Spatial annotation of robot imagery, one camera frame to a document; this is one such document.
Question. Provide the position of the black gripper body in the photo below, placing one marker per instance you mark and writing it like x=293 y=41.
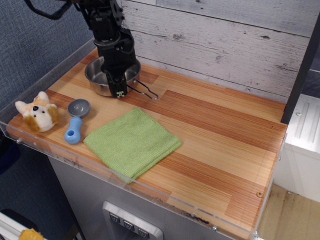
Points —
x=118 y=54

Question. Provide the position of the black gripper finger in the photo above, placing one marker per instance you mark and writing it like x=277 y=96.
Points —
x=117 y=86

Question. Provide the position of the silver metal pot with handle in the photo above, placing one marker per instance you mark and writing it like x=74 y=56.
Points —
x=99 y=80

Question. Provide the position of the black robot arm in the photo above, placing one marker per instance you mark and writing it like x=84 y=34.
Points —
x=103 y=17

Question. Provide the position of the blue grey toy scoop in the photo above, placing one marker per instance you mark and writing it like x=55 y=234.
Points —
x=77 y=109

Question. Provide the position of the green folded microfiber cloth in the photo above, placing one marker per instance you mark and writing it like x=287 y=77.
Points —
x=131 y=144

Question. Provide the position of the plush corgi dog head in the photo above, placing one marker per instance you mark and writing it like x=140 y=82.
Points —
x=40 y=115

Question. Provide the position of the clear acrylic table guard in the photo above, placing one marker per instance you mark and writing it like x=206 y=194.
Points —
x=238 y=133

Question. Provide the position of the grey toy fridge cabinet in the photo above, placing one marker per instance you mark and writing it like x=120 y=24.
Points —
x=180 y=196

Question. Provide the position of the silver dispenser button panel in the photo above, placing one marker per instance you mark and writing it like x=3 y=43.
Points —
x=124 y=225

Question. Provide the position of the yellow black object bottom left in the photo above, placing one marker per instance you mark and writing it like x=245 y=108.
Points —
x=30 y=234

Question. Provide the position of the white aluminium side box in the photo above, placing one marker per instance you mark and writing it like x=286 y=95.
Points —
x=298 y=168

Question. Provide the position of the black right frame post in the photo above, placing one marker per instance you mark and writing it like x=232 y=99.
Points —
x=306 y=63

